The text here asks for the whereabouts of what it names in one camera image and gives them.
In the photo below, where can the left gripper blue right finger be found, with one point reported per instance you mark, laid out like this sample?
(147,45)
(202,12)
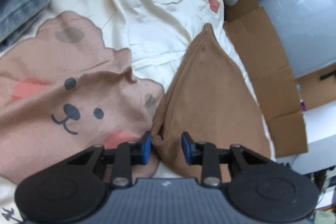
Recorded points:
(205,155)

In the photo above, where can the brown cardboard sheet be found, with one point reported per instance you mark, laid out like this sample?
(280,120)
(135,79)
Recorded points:
(256,41)

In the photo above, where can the cream bear print bedsheet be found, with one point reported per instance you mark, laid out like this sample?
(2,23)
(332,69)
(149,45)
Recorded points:
(91,71)

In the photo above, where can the brown printed t-shirt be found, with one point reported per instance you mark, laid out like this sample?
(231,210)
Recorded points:
(209,99)

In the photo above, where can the white curved board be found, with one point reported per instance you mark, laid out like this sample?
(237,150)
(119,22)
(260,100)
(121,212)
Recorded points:
(320,130)

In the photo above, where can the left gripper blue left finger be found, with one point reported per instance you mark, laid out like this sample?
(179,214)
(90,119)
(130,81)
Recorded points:
(127,155)

